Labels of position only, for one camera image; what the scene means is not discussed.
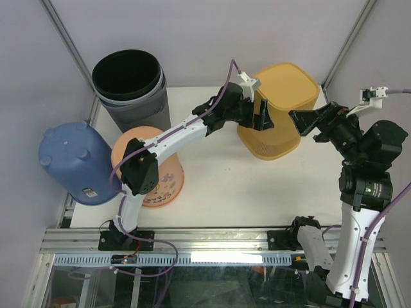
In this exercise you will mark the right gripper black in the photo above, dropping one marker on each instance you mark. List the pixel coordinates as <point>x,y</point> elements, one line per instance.
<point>331,116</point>

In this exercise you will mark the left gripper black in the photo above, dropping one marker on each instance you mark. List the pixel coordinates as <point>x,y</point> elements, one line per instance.
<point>260,122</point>

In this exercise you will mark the yellow mesh waste bin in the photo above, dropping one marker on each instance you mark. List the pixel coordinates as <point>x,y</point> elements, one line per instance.
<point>286,87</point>

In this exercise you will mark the peach plastic bucket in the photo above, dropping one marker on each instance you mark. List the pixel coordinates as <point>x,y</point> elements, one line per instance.
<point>171,173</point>

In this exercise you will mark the black plastic bin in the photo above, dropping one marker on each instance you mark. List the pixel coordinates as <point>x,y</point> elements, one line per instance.
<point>126,74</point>

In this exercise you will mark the blue plastic bucket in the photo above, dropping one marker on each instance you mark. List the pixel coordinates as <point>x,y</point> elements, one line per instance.
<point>79,159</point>

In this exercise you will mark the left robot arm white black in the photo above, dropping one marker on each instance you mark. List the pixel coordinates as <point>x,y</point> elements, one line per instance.
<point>140,164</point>

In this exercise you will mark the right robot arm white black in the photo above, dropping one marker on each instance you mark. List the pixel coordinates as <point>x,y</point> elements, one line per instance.
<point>341,280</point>

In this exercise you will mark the grey slotted waste bin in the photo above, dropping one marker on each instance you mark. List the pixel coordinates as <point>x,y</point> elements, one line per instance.
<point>153,111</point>

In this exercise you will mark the light grey inner bin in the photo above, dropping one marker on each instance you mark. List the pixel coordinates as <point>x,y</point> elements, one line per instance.
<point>118,103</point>

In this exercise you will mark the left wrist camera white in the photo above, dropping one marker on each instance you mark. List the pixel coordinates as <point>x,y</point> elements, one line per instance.
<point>249,85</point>

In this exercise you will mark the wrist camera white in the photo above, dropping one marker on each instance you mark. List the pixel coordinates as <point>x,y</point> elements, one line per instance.
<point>249,85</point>
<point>371,100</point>

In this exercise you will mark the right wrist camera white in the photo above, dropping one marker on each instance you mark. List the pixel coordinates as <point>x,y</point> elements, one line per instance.
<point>371,100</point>

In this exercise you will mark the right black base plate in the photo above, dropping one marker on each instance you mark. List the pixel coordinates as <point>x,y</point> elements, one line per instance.
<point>282,240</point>

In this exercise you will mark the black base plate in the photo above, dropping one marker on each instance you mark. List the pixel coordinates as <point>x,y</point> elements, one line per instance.
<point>112,240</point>
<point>282,240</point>

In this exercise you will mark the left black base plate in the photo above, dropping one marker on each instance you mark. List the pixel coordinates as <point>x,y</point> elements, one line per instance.
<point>112,240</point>

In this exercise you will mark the aluminium mounting rail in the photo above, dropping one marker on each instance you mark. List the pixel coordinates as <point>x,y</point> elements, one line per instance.
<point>86,240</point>

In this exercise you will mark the white slotted cable duct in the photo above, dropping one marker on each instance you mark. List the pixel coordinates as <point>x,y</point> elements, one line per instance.
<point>183,259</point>

